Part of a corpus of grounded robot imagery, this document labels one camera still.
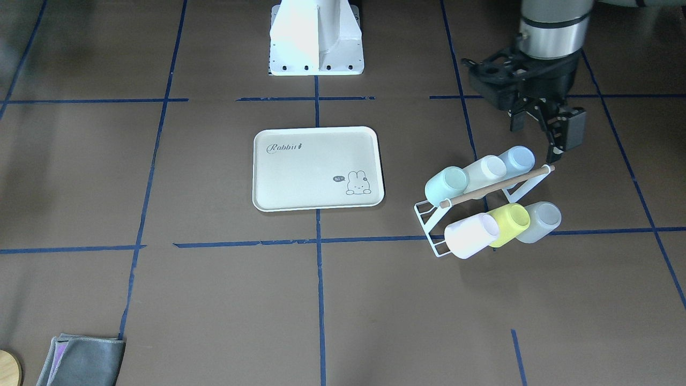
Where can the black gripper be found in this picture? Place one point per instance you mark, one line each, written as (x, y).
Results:
(558, 76)

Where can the green cup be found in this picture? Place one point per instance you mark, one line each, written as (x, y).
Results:
(448, 183)

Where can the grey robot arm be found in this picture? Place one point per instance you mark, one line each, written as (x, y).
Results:
(551, 30)

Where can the blue cup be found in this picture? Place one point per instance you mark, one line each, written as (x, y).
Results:
(518, 160)

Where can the beige cup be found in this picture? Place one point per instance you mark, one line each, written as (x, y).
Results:
(484, 172)

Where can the grey cup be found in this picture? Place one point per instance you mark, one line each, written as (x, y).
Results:
(545, 217)

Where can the yellow cup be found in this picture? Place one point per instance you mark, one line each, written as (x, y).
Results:
(512, 219)

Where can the pink cup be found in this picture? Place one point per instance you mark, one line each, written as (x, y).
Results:
(467, 237)

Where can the cream rabbit tray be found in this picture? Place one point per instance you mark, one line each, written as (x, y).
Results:
(316, 168)

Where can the grey folded cloth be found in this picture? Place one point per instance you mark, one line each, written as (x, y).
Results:
(82, 360)

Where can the wooden stand with round base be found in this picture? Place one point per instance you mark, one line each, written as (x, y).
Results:
(11, 370)

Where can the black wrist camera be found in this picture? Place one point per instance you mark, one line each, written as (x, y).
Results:
(572, 127)

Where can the white wire cup rack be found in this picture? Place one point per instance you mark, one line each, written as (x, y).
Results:
(514, 189)

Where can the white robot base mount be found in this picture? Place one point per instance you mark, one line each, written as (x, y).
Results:
(316, 38)

